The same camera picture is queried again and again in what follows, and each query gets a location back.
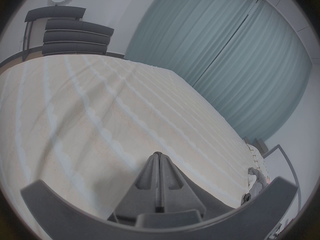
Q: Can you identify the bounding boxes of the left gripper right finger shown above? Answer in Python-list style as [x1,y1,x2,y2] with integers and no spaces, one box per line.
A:
[160,153,206,216]

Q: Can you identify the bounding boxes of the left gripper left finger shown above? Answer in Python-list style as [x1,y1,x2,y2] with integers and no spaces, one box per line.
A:
[115,152,160,216]

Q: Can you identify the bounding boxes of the black long-sleeved top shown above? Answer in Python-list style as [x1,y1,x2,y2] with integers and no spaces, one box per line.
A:
[154,151,252,211]

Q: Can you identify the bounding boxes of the bed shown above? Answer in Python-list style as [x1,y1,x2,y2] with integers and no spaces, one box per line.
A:
[0,55,300,226]

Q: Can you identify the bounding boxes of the white garment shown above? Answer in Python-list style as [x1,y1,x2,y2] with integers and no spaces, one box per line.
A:
[247,168,258,187]

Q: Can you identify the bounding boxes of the grey garment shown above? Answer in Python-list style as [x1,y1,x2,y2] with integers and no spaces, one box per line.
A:
[249,169,269,197]

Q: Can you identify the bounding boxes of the white printed pillow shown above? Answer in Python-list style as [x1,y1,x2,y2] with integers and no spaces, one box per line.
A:
[246,144,269,180]

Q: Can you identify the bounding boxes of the grey bedside table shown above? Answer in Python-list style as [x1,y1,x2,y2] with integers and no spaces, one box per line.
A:
[244,138,268,155]

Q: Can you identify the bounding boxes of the blue-green curtain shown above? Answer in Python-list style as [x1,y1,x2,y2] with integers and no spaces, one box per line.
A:
[124,0,259,87]
[192,0,313,141]

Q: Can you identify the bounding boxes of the black chest of drawers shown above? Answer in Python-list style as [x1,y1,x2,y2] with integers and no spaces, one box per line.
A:
[42,19,115,56]

